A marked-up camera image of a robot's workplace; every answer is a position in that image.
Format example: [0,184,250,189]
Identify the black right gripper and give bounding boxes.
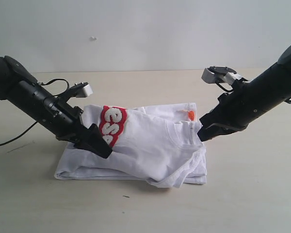
[197,80,264,142]

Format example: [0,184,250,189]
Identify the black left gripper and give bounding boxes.
[36,83,112,159]

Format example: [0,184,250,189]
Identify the white t-shirt red lettering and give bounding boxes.
[54,102,207,188]

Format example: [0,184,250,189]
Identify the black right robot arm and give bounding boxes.
[197,45,291,142]

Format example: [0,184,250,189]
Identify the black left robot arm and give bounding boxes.
[0,56,112,159]

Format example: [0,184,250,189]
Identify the orange neck label tag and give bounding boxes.
[187,110,195,121]

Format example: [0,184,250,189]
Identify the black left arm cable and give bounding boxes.
[0,78,71,147]

